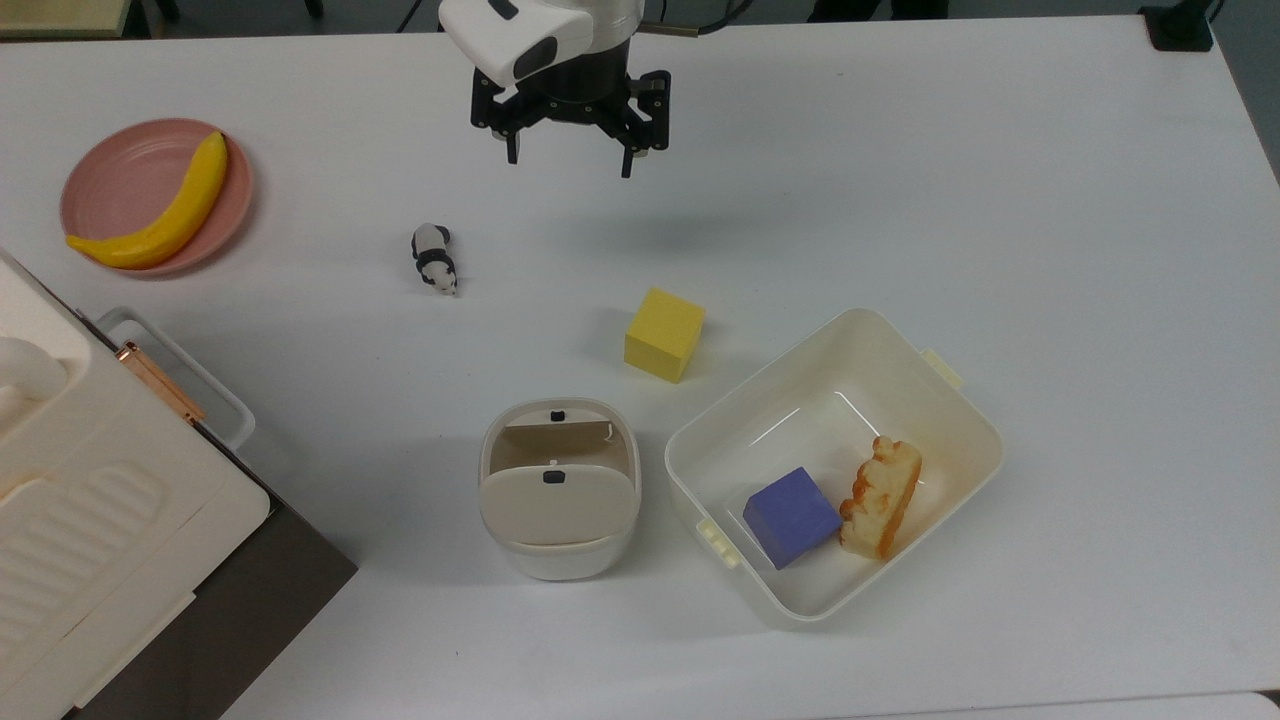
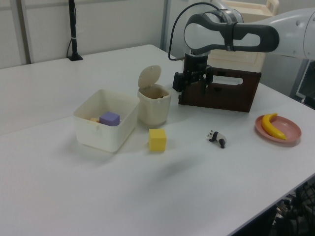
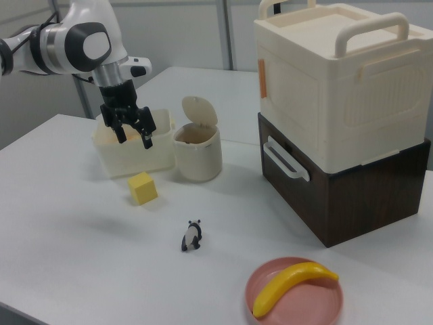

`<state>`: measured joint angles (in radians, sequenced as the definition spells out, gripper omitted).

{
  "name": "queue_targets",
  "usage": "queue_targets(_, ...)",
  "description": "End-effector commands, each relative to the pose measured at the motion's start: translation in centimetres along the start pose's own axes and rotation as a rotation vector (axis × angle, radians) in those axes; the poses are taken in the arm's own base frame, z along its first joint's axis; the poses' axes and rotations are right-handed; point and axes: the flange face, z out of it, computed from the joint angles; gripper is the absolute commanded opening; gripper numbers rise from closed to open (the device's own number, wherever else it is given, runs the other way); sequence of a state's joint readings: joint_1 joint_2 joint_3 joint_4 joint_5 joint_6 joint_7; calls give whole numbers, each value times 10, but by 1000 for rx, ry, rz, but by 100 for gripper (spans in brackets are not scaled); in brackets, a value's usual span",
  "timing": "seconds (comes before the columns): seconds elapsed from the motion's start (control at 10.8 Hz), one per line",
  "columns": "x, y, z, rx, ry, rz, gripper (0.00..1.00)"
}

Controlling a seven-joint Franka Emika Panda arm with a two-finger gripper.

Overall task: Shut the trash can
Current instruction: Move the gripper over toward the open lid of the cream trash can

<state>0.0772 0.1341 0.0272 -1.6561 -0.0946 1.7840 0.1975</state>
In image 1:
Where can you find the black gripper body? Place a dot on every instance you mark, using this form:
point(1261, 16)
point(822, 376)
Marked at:
point(580, 100)

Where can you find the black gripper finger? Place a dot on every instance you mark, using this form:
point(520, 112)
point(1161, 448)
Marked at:
point(628, 160)
point(513, 148)

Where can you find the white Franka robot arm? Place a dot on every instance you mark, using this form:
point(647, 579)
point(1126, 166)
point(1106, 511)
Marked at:
point(500, 30)

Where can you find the cream trash can lid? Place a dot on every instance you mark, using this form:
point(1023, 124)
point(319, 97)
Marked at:
point(558, 505)

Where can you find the cream desktop trash can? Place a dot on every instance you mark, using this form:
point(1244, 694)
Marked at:
point(560, 560)

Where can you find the small panda figurine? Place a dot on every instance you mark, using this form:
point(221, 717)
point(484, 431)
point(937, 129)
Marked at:
point(434, 258)

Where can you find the yellow foam cube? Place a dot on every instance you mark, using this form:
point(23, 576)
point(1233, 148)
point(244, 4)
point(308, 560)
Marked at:
point(664, 334)

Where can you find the cream plastic storage bin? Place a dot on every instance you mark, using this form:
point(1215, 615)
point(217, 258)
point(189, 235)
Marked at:
point(790, 430)

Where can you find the yellow banana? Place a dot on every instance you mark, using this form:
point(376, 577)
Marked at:
point(185, 205)

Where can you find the blue foam cube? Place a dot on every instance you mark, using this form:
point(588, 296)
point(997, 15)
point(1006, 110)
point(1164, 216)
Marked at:
point(790, 518)

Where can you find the pink round plate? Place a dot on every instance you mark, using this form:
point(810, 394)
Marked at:
point(120, 180)

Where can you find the toy toast slice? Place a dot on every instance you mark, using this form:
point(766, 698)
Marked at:
point(882, 498)

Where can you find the wooden side table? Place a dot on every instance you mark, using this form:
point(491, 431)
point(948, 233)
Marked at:
point(60, 15)

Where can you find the white countertop oven appliance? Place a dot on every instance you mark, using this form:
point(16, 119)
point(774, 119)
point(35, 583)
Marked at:
point(100, 520)

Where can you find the black table clamp mount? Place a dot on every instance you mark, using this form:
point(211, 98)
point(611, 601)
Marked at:
point(1180, 25)

